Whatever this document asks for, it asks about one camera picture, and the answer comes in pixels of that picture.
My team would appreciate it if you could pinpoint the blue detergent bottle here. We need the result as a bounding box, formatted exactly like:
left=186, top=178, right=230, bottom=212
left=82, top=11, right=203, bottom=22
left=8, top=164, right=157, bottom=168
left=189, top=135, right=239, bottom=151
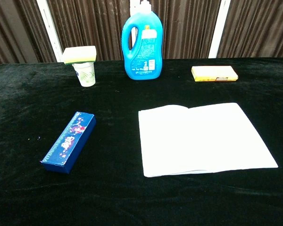
left=121, top=0, right=164, bottom=81

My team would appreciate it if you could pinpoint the long blue printed box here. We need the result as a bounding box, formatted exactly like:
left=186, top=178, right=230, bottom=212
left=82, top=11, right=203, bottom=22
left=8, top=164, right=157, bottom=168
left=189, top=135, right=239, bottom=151
left=40, top=111, right=97, bottom=175

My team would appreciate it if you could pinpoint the flat yellow box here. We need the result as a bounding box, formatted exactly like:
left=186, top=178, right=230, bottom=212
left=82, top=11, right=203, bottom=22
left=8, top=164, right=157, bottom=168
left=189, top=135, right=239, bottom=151
left=191, top=65, right=239, bottom=82

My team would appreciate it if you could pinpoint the yellow green sponge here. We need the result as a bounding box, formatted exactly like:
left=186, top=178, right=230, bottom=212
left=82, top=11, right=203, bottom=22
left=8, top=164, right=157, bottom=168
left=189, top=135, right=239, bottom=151
left=62, top=45, right=97, bottom=65

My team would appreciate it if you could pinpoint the black velvet tablecloth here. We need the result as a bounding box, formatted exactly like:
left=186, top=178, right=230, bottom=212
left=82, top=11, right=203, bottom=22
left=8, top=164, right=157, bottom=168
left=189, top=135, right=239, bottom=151
left=0, top=57, right=283, bottom=226

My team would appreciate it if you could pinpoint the brown pleated curtain panel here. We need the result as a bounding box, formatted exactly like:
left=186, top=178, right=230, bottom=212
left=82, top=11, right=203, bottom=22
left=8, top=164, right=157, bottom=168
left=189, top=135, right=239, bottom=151
left=0, top=0, right=57, bottom=68
left=216, top=0, right=283, bottom=59
left=146, top=0, right=222, bottom=60
left=46, top=0, right=133, bottom=62

